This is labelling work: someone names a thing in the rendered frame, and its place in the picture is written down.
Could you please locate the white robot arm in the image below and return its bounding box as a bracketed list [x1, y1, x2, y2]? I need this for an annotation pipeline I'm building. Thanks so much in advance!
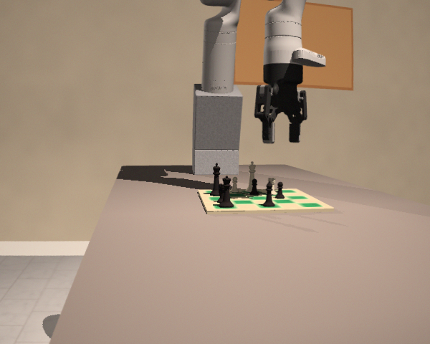
[200, 0, 326, 94]

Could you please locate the white pawn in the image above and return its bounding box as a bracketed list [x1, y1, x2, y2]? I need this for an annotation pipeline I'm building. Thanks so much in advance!
[230, 177, 239, 193]

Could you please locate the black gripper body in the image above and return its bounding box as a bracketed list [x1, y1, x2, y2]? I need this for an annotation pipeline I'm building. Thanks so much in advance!
[263, 63, 303, 112]

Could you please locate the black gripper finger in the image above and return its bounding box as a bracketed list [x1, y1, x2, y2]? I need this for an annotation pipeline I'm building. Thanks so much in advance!
[254, 85, 290, 144]
[284, 90, 307, 143]

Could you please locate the white king chess piece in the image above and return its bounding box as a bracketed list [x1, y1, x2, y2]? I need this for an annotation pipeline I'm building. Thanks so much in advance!
[246, 161, 256, 192]

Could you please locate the green and cream chessboard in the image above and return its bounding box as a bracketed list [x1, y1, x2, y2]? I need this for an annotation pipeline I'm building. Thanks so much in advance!
[198, 189, 334, 214]

